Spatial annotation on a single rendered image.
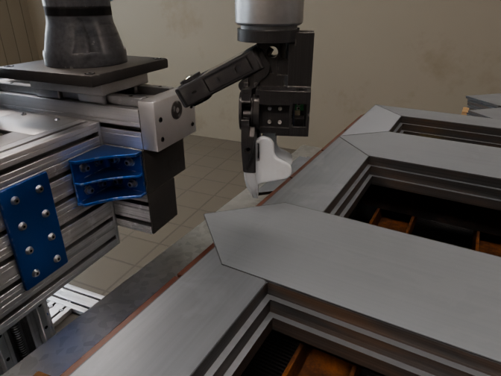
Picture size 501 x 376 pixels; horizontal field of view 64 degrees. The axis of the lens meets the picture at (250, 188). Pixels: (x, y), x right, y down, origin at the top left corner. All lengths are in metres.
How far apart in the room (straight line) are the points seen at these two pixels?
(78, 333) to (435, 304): 0.52
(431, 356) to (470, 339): 0.04
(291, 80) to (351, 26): 2.63
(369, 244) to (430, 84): 2.59
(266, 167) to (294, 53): 0.14
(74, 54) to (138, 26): 3.05
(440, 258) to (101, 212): 0.60
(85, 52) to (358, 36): 2.46
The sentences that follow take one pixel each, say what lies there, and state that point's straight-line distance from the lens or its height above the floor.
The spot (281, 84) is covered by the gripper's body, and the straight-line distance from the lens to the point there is 0.48.
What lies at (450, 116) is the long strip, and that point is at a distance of 1.19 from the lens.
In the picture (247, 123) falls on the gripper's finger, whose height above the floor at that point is 1.03.
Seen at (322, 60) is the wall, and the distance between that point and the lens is 3.15.
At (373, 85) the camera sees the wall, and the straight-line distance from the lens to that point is 3.11.
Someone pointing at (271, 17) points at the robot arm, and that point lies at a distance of 0.45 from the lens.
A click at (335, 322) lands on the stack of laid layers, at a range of 0.45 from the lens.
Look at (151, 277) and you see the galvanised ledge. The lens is 0.79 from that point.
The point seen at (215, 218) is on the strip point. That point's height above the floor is 0.87.
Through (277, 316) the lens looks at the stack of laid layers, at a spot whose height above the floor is 0.83.
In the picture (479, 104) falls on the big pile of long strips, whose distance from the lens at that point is 1.53.
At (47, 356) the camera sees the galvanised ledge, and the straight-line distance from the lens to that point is 0.70.
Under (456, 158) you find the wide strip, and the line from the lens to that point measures 0.89.
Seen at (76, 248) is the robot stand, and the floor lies 0.73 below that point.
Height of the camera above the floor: 1.16
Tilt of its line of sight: 26 degrees down
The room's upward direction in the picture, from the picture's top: straight up
